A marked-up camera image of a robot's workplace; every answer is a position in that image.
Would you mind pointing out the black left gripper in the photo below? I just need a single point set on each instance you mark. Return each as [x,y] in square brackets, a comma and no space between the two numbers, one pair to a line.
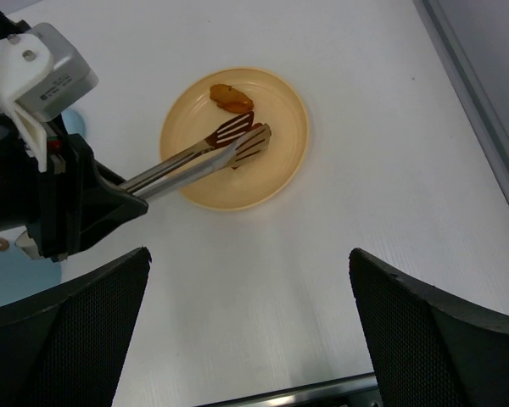
[72,205]

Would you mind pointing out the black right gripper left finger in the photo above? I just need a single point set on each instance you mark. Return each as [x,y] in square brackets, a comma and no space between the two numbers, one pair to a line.
[66,346]

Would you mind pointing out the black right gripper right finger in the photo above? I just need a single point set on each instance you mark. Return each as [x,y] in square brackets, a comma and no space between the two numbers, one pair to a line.
[428,347]

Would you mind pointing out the light blue round lid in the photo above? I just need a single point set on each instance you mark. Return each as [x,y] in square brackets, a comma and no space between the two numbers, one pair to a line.
[74,122]

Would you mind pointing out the light blue cylindrical container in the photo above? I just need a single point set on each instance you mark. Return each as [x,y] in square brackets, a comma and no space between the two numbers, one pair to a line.
[20,276]

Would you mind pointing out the metal serving tongs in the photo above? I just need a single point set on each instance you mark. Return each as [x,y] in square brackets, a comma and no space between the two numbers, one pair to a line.
[202,159]

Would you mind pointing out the orange yellow fried piece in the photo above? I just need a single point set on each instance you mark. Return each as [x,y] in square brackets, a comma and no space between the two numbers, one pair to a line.
[230,99]

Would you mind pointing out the orange madeleine cake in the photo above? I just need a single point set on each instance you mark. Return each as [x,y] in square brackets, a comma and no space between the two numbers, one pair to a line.
[253,144]

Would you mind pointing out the beige round plate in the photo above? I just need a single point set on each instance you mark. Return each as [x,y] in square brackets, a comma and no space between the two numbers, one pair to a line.
[193,116]

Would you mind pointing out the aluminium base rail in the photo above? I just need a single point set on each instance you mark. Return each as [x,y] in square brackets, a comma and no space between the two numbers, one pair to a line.
[360,390]

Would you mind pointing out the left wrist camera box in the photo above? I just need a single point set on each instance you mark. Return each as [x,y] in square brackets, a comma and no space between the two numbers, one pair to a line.
[41,75]

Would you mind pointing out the right aluminium frame post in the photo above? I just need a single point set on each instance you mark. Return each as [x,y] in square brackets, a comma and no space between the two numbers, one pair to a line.
[472,41]

